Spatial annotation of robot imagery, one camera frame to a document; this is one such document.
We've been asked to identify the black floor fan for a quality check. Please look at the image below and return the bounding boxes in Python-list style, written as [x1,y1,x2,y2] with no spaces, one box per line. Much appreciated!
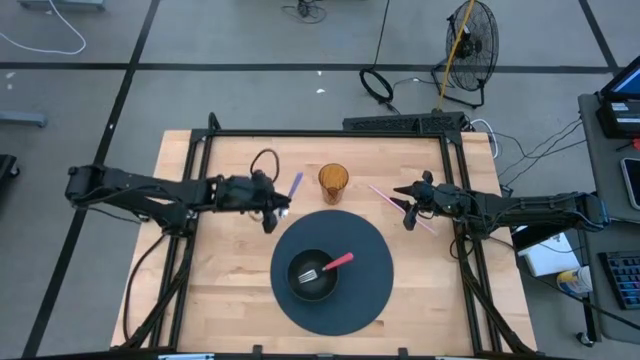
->
[431,0,501,110]

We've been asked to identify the black equipment case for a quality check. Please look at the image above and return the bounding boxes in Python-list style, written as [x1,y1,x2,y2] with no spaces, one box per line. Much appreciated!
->
[594,97,640,140]

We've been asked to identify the grey side table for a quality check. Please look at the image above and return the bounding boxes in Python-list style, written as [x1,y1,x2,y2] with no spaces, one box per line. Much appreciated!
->
[577,92,640,347]

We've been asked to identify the round dark woven placemat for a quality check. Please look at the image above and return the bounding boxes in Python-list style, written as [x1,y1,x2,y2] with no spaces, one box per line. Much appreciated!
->
[269,209,395,337]

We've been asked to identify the pink drinking straw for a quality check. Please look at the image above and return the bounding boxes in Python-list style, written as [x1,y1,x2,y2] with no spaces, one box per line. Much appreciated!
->
[367,184,438,236]

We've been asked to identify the smartphone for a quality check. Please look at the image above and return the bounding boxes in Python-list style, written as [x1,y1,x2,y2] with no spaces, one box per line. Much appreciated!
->
[620,157,640,211]

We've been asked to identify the amber faceted plastic tumbler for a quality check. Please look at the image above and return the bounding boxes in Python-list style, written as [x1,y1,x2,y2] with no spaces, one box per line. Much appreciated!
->
[317,162,351,206]

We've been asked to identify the wipes canister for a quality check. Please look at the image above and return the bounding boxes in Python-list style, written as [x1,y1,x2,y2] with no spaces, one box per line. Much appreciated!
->
[555,265,594,297]

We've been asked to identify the tangled black floor cable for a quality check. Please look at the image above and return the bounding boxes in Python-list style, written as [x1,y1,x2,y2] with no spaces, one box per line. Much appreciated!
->
[281,0,329,25]

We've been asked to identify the white box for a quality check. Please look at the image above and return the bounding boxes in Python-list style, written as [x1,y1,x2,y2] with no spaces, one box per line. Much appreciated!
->
[516,231,582,278]

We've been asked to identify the thin black hanging cable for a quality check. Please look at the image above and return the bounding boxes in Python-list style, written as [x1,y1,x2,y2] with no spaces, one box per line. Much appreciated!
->
[371,0,392,70]

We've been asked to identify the black table frame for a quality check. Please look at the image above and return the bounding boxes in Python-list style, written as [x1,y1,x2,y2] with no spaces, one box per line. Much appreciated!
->
[118,111,540,357]

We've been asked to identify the black keyboard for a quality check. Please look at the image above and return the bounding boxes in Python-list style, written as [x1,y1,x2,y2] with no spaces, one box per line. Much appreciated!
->
[597,249,640,312]

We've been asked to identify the black ceramic bowl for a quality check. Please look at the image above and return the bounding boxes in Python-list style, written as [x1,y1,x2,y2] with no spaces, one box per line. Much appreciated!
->
[286,248,340,303]

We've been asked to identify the white plug cable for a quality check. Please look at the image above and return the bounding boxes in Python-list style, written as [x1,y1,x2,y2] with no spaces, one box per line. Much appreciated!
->
[469,117,500,160]

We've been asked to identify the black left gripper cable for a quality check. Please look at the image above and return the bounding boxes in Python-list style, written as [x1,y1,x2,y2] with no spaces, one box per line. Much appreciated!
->
[249,147,281,184]

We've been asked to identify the spoon with purple handle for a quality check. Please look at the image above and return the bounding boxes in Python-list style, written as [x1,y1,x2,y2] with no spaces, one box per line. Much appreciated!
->
[276,171,305,220]

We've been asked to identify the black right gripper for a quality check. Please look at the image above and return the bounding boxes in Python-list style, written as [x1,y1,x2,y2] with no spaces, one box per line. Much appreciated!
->
[392,169,475,233]

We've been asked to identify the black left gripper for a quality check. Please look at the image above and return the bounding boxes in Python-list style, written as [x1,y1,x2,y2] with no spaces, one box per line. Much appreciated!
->
[217,169,293,235]

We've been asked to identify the white floor cable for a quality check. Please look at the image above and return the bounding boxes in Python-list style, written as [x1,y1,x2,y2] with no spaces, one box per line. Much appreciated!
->
[0,0,88,56]

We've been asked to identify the black frame cable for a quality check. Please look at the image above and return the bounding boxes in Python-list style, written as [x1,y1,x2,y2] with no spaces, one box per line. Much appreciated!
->
[121,231,170,342]

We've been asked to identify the open laptop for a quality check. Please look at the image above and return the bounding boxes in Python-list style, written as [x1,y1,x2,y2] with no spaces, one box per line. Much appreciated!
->
[598,67,640,103]

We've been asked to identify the coiled black floor cable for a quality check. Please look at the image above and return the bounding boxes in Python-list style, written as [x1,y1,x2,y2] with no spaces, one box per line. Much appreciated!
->
[358,66,401,115]

